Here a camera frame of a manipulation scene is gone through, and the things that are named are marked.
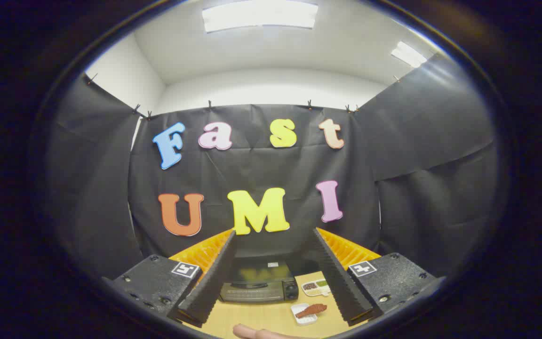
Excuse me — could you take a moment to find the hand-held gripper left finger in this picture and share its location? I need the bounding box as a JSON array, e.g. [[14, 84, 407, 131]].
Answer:
[[102, 229, 238, 329]]

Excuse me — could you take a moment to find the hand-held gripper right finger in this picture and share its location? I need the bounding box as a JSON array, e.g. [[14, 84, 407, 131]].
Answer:
[[312, 227, 446, 327]]

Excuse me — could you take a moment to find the red meat slice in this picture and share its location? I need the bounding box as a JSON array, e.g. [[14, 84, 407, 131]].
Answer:
[[295, 304, 328, 319]]

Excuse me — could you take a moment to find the black toaster oven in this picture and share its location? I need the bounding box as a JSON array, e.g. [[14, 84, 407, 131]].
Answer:
[[219, 257, 300, 303]]

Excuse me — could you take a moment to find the white divided bean dish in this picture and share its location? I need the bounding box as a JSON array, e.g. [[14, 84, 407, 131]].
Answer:
[[301, 278, 332, 297]]

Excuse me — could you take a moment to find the white rectangular tray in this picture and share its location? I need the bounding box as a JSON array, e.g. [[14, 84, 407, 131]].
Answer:
[[291, 303, 319, 326]]

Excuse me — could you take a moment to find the black backdrop cloth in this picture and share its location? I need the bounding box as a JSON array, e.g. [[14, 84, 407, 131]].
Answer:
[[48, 52, 502, 283]]

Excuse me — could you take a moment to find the small ceiling light panel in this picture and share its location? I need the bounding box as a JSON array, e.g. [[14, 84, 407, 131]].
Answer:
[[391, 41, 428, 69]]

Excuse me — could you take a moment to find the large ceiling light panel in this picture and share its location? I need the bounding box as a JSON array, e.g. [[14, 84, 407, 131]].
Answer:
[[202, 0, 319, 33]]

